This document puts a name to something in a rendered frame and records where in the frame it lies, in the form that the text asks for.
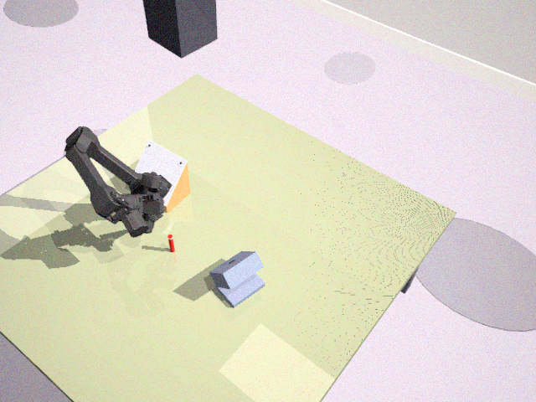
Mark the red peg with white band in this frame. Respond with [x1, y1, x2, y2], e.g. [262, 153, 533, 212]
[168, 234, 175, 252]

